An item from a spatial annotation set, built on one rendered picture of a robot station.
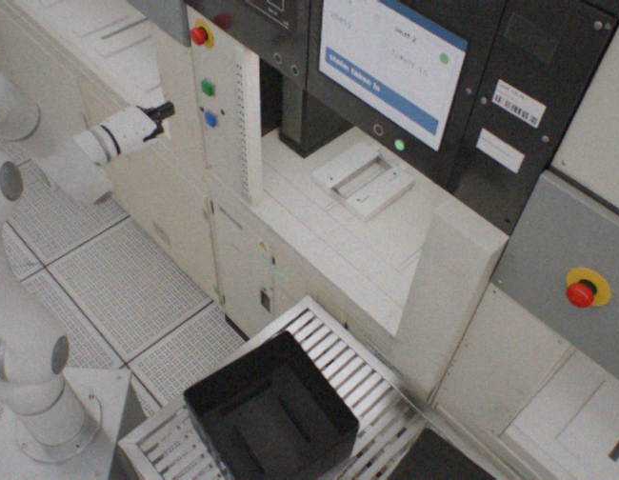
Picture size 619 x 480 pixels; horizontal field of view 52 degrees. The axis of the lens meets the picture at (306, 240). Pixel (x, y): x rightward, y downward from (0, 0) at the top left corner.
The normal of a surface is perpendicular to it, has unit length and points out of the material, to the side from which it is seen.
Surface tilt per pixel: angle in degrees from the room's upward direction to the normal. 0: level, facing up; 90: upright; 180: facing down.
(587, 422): 0
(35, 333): 60
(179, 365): 0
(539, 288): 90
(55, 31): 0
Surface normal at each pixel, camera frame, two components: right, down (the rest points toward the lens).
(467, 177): -0.73, 0.53
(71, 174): 0.41, 0.44
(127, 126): 0.07, -0.60
